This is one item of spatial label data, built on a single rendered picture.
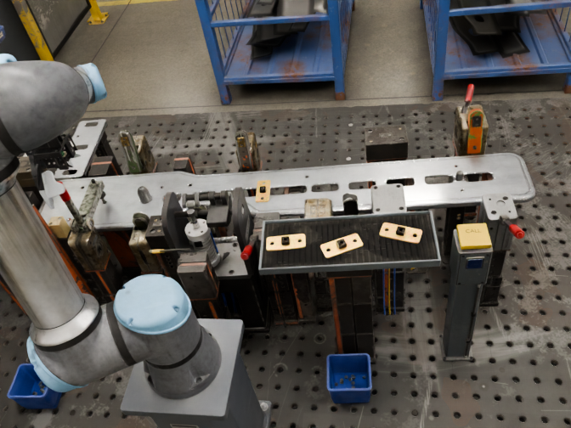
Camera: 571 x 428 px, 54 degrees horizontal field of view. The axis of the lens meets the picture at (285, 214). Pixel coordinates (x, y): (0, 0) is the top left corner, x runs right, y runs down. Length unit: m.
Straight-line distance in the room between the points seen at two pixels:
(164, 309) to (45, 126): 0.35
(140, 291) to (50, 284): 0.15
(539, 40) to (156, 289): 3.19
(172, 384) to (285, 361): 0.54
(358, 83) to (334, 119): 1.46
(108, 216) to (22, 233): 0.79
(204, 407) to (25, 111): 0.61
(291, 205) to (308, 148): 0.66
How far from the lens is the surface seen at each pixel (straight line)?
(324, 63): 3.64
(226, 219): 1.29
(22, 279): 0.91
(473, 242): 1.20
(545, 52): 3.72
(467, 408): 1.51
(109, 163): 1.86
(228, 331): 1.17
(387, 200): 1.34
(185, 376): 1.08
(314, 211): 1.37
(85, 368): 1.00
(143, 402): 1.15
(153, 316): 0.95
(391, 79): 3.73
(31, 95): 0.79
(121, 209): 1.65
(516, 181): 1.57
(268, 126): 2.28
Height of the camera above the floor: 2.07
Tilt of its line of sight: 46 degrees down
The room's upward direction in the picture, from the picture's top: 11 degrees counter-clockwise
